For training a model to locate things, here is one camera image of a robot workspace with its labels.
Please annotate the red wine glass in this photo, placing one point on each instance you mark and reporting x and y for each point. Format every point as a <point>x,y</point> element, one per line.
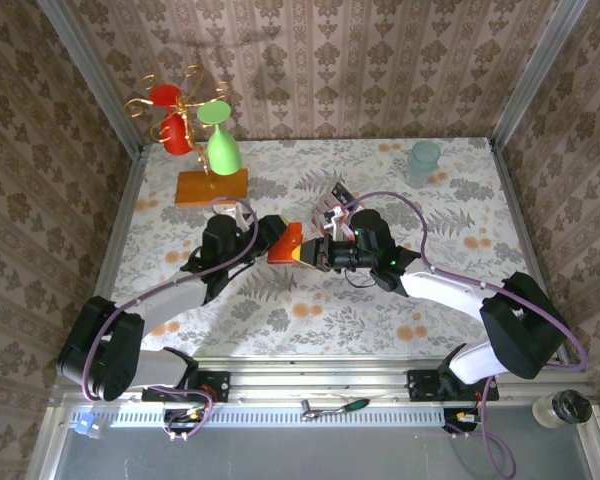
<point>175,135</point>

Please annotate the black credit card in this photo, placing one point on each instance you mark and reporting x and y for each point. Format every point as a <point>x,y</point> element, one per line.
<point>341,190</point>

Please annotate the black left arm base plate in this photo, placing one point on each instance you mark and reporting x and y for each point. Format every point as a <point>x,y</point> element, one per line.
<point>220,382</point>

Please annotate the aluminium side rail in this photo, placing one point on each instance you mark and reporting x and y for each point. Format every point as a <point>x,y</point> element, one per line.
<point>522,220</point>
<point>121,220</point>

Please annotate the aluminium front rail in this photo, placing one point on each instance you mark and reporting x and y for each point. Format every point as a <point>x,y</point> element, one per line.
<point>320,372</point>

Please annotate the floral tablecloth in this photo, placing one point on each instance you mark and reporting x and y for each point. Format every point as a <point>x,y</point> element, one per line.
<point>330,325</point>

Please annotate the aluminium frame post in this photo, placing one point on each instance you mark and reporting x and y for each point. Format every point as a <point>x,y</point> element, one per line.
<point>92,75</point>
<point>534,75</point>

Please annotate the orange card holder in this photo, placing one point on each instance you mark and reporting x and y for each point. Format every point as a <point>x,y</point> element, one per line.
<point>286,247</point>

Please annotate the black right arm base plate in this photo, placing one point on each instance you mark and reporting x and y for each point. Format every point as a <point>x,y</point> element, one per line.
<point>420,382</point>

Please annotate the green wine glass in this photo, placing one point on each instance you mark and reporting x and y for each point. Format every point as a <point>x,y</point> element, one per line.
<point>224,155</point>

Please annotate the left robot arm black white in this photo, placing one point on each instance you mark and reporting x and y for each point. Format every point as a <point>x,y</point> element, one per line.
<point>175,300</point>

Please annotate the translucent blue cup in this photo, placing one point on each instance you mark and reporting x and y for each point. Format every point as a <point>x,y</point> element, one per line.
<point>422,165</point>

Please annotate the blue and white plug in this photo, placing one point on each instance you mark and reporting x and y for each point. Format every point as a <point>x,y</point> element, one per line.
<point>83,424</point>

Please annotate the glass jar black lid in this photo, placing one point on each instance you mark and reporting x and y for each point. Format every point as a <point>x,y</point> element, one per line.
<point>572,406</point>

